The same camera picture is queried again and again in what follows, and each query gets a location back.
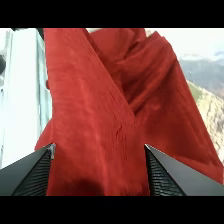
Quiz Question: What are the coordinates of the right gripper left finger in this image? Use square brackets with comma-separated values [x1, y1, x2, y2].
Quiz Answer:
[0, 143, 57, 197]

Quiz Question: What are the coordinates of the red garment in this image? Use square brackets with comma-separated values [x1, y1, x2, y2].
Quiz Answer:
[34, 27, 224, 197]

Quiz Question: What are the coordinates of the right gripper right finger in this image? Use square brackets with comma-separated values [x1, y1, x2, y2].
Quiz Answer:
[144, 143, 224, 197]

